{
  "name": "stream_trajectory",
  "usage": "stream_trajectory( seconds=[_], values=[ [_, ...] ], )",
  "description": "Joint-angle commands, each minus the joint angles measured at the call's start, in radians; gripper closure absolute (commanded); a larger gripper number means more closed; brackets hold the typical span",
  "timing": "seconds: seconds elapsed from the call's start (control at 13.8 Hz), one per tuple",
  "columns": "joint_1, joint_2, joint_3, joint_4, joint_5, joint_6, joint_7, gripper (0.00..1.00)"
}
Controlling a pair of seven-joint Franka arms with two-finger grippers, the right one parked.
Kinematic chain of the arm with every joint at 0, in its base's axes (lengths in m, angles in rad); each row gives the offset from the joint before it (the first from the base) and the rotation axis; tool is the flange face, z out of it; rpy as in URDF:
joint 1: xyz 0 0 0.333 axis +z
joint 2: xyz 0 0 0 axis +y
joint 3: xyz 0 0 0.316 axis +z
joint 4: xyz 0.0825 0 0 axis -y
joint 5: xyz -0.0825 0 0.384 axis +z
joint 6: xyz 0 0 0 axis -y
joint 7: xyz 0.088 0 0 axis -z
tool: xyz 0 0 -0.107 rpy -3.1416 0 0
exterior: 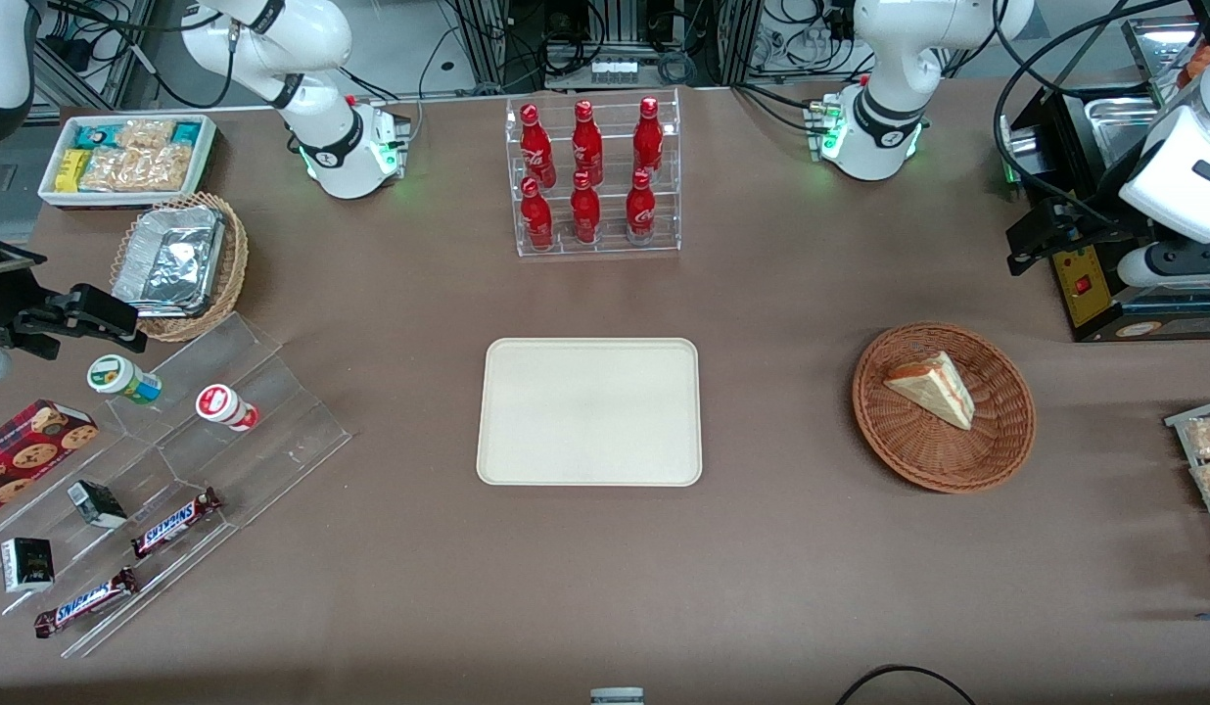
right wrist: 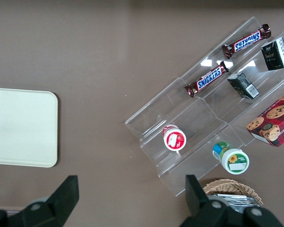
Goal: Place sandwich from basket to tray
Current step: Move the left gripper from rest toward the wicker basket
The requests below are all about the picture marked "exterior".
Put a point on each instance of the yellow snack packet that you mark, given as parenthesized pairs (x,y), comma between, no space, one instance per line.
(71,169)

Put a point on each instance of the steel food container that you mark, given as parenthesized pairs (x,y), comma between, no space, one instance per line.
(1158,44)

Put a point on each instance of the red lid yogurt cup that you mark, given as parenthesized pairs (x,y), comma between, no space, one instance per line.
(226,406)

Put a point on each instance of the aluminium foil container stack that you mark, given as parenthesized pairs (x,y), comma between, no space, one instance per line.
(169,259)

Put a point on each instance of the beige rectangular serving tray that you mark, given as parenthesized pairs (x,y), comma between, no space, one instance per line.
(585,416)

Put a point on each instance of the red plaid cookie box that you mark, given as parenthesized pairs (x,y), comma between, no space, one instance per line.
(27,455)

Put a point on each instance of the clear acrylic bottle rack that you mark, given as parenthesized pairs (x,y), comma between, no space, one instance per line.
(610,240)

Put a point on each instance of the small black carton box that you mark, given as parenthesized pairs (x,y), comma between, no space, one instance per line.
(27,566)
(96,503)

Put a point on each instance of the white rectangular snack bin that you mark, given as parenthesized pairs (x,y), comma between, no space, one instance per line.
(209,147)

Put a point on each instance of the small grey device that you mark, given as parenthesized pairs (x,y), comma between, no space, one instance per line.
(617,696)

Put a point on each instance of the green lid yogurt cup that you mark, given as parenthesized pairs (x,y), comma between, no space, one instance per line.
(123,380)

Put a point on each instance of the steel pan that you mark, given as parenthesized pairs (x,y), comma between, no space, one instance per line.
(1119,122)

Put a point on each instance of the light tan wicker basket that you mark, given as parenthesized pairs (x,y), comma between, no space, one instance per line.
(231,264)

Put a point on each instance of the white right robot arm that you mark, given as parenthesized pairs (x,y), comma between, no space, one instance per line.
(321,127)

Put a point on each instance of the white power strip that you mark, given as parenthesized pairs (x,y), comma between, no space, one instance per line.
(615,70)

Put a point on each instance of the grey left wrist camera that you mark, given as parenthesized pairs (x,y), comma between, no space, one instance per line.
(1183,264)

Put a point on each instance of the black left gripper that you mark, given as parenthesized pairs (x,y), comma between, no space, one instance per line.
(1097,208)

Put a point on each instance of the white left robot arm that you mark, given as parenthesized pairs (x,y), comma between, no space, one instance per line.
(884,108)

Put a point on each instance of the brown round wicker basket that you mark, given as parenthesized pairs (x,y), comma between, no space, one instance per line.
(918,450)

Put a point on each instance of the black countertop machine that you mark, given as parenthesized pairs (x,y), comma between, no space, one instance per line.
(1090,304)

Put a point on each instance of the triangular sandwich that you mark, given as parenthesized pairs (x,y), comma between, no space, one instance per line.
(933,390)

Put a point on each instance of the clear rice cracker packet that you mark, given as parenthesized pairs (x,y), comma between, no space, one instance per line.
(145,133)
(135,171)

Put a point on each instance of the teal snack packet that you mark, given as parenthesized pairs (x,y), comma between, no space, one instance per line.
(186,132)
(96,136)

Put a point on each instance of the aluminium profile frame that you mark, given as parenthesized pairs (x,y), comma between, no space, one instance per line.
(488,39)

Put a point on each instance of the brown Snickers bar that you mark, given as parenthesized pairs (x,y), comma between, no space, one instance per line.
(84,602)
(174,522)

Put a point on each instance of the clear acrylic step shelf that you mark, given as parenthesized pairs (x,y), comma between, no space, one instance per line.
(272,431)

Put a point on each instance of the red cola bottle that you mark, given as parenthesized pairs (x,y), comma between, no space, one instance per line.
(585,213)
(536,147)
(648,137)
(641,210)
(586,142)
(536,217)

